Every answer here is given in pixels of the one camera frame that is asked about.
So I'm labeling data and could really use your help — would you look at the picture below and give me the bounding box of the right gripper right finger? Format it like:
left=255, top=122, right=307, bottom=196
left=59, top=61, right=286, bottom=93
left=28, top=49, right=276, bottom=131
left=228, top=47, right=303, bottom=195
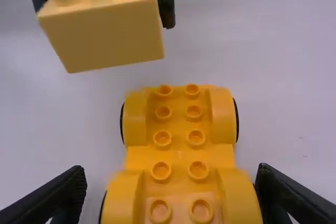
left=254, top=163, right=336, bottom=224

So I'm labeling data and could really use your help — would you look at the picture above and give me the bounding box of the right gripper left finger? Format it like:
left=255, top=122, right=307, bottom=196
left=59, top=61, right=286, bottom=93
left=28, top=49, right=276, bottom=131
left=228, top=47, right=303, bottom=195
left=0, top=165, right=88, bottom=224

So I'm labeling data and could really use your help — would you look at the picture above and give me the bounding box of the yellow toy brick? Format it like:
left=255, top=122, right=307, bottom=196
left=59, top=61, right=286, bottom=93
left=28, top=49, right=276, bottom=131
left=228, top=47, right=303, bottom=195
left=36, top=0, right=166, bottom=74

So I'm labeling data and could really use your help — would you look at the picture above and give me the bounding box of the yellow toy car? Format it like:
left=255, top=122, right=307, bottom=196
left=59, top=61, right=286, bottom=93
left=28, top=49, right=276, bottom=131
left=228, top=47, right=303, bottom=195
left=100, top=83, right=263, bottom=224

